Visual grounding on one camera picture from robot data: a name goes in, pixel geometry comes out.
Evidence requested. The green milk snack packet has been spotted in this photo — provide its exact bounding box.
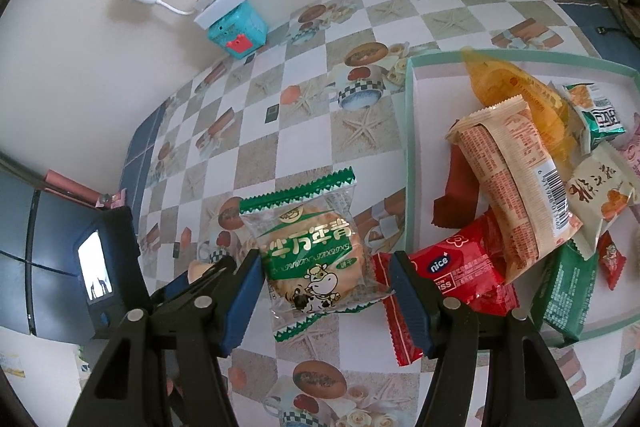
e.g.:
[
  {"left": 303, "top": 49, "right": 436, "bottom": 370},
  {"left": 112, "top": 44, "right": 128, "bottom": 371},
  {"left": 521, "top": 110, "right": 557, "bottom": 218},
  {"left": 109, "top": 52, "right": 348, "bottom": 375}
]
[{"left": 530, "top": 239, "right": 598, "bottom": 343}]

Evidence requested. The red nice wafer packet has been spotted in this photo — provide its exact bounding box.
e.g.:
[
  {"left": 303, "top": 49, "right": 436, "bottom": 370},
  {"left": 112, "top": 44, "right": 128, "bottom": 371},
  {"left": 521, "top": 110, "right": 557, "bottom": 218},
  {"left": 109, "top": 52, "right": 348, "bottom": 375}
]
[{"left": 373, "top": 209, "right": 520, "bottom": 366}]

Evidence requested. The green edged milk biscuit packet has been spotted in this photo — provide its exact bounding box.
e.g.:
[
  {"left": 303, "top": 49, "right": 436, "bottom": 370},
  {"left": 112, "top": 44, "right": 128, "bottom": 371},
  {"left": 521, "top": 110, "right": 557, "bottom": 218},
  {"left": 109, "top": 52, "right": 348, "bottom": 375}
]
[{"left": 239, "top": 167, "right": 392, "bottom": 343}]

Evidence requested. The small red candy packet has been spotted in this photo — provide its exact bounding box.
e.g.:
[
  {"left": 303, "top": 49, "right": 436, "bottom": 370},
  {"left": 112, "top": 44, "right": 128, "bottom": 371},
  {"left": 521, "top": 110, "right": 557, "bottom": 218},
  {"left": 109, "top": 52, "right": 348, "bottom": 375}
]
[{"left": 597, "top": 232, "right": 627, "bottom": 291}]

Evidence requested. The orange striped cake packet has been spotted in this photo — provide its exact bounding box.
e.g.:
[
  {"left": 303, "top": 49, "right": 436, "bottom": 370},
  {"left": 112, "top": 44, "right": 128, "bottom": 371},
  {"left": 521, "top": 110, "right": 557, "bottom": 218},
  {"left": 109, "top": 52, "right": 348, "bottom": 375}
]
[{"left": 447, "top": 95, "right": 582, "bottom": 283}]

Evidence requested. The dark red snack packet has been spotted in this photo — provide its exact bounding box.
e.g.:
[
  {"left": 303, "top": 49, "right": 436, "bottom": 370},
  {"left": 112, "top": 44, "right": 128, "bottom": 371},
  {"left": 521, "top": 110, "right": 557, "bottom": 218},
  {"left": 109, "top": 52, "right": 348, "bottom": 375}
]
[{"left": 432, "top": 144, "right": 480, "bottom": 229}]

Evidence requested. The beige persimmon cake packet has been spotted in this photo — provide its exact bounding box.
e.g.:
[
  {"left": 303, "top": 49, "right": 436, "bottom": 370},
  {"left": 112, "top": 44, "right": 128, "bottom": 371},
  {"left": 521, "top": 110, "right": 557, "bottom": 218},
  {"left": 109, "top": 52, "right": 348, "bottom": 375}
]
[{"left": 566, "top": 142, "right": 639, "bottom": 260}]

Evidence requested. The pink swiss roll packet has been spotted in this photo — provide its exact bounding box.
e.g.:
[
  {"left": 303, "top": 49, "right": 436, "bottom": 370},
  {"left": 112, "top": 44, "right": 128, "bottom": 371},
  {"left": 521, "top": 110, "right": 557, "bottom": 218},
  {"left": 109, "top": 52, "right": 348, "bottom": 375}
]
[{"left": 617, "top": 113, "right": 640, "bottom": 176}]

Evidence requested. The green white Korean snack packet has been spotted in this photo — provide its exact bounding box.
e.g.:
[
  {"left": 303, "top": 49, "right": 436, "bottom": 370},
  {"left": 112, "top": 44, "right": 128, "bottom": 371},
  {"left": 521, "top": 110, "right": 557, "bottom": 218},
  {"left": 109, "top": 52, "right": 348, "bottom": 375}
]
[{"left": 552, "top": 82, "right": 626, "bottom": 156}]

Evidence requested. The yellow bagged cake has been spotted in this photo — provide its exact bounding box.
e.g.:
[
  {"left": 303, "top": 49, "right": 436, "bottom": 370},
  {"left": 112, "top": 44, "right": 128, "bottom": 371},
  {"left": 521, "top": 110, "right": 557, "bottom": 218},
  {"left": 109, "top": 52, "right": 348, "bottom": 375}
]
[{"left": 461, "top": 48, "right": 577, "bottom": 170}]

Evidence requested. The dark cabinet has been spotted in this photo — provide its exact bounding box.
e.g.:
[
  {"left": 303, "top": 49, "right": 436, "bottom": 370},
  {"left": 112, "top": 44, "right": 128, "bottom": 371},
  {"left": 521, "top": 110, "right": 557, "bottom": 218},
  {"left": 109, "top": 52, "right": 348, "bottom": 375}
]
[{"left": 0, "top": 154, "right": 99, "bottom": 345}]

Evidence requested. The small pink sachet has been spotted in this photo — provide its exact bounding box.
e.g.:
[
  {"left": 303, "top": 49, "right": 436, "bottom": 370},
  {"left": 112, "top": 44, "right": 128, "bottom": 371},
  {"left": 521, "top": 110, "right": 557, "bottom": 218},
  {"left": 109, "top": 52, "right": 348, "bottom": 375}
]
[{"left": 106, "top": 188, "right": 127, "bottom": 209}]

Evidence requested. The teal box with red tag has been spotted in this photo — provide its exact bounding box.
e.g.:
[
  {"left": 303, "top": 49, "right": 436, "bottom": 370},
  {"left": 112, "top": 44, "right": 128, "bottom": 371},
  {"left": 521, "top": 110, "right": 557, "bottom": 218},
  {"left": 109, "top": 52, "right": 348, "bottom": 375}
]
[{"left": 207, "top": 1, "right": 268, "bottom": 60}]

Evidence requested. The teal shallow cardboard tray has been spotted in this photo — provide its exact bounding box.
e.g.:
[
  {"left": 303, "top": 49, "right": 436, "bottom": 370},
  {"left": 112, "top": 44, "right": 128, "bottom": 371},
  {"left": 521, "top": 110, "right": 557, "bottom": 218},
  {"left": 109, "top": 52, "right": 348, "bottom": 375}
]
[{"left": 407, "top": 50, "right": 639, "bottom": 341}]

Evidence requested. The white power strip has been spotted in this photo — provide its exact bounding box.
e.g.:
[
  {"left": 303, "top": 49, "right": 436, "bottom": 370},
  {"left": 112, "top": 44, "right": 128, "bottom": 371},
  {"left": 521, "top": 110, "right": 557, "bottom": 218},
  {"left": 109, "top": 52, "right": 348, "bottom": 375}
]
[{"left": 194, "top": 0, "right": 247, "bottom": 29}]

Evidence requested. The black charging cable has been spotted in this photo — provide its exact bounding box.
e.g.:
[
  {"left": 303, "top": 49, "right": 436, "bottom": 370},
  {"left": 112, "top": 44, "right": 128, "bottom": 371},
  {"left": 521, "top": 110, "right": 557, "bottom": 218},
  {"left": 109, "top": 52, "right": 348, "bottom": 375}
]
[{"left": 591, "top": 0, "right": 640, "bottom": 38}]

